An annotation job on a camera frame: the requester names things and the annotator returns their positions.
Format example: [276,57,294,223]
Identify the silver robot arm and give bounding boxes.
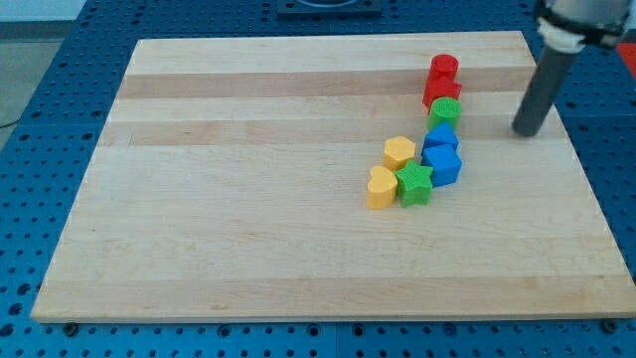
[534,0,635,54]

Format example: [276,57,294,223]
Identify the green star block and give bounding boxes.
[396,160,433,208]

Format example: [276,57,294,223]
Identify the red star block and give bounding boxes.
[422,77,462,108]

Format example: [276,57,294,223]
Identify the yellow heart block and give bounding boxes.
[366,166,398,210]

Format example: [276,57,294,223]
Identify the yellow hexagon block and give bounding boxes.
[383,136,415,172]

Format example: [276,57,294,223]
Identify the wooden board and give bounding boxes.
[32,31,635,323]

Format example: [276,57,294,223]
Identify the blue cube block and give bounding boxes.
[421,144,463,188]

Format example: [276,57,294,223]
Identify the blue triangular block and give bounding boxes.
[423,121,459,150]

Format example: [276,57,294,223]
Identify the green cylinder block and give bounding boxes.
[427,96,462,130]

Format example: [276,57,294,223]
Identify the red cylinder block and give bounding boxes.
[429,54,459,81]

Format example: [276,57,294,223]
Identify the grey cylindrical pointer rod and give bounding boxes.
[511,46,578,137]

